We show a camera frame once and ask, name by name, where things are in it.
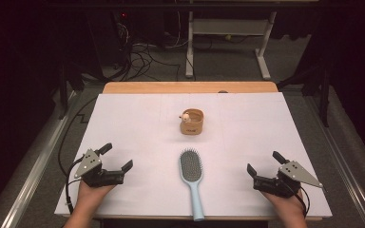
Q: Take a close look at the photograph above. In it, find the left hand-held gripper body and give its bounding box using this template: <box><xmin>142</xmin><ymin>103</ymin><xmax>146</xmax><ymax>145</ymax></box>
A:
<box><xmin>73</xmin><ymin>148</ymin><xmax>125</xmax><ymax>188</ymax></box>

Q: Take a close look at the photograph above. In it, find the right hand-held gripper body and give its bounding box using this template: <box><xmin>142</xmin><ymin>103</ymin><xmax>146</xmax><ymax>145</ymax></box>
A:
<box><xmin>252</xmin><ymin>161</ymin><xmax>324</xmax><ymax>200</ymax></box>

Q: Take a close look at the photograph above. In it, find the light blue hairbrush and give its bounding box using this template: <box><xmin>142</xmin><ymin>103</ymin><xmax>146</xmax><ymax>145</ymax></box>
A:
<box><xmin>179</xmin><ymin>147</ymin><xmax>205</xmax><ymax>222</ymax></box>

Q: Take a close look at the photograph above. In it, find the person's left hand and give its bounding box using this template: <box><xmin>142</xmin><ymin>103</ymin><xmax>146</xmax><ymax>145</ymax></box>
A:
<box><xmin>75</xmin><ymin>180</ymin><xmax>117</xmax><ymax>211</ymax></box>

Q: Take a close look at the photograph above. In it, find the person's right hand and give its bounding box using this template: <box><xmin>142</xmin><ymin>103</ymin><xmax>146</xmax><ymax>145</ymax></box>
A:
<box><xmin>260</xmin><ymin>189</ymin><xmax>306</xmax><ymax>217</ymax></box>

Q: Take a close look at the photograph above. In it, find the black metal stand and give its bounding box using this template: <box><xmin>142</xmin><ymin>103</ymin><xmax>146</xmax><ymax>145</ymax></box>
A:
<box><xmin>56</xmin><ymin>60</ymin><xmax>87</xmax><ymax>120</ymax></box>
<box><xmin>278</xmin><ymin>60</ymin><xmax>333</xmax><ymax>128</ymax></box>

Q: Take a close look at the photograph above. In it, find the round wooden cup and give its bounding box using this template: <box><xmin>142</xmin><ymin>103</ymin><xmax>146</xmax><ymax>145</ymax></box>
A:
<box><xmin>179</xmin><ymin>108</ymin><xmax>205</xmax><ymax>136</ymax></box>

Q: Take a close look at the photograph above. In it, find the small doll figure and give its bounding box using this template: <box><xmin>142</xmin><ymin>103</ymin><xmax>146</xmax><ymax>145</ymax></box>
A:
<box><xmin>179</xmin><ymin>111</ymin><xmax>192</xmax><ymax>124</ymax></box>

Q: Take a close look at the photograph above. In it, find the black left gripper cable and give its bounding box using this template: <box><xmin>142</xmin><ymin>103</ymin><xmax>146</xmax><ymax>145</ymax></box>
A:
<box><xmin>64</xmin><ymin>154</ymin><xmax>86</xmax><ymax>215</ymax></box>

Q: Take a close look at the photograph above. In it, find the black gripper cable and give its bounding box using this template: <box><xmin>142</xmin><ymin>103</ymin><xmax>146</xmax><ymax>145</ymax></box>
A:
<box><xmin>64</xmin><ymin>154</ymin><xmax>86</xmax><ymax>215</ymax></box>
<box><xmin>293</xmin><ymin>184</ymin><xmax>312</xmax><ymax>219</ymax></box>

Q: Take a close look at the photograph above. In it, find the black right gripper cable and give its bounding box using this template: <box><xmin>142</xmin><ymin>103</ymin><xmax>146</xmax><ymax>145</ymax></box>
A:
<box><xmin>293</xmin><ymin>184</ymin><xmax>312</xmax><ymax>219</ymax></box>

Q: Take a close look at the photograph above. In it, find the black floor cable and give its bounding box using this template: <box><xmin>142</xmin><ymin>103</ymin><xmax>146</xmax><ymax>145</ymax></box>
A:
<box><xmin>57</xmin><ymin>95</ymin><xmax>99</xmax><ymax>179</ymax></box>

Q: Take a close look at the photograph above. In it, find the aluminium floor rail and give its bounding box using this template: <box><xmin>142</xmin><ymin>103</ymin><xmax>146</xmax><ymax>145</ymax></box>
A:
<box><xmin>0</xmin><ymin>90</ymin><xmax>78</xmax><ymax>228</ymax></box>
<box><xmin>303</xmin><ymin>94</ymin><xmax>365</xmax><ymax>228</ymax></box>

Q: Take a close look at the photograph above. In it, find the bundle of floor cables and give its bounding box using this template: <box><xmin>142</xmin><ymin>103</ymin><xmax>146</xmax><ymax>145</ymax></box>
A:
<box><xmin>113</xmin><ymin>12</ymin><xmax>188</xmax><ymax>82</ymax></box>

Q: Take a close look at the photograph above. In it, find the white metal desk frame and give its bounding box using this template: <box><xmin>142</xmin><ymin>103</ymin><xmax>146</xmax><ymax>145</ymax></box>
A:
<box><xmin>184</xmin><ymin>10</ymin><xmax>279</xmax><ymax>81</ymax></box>

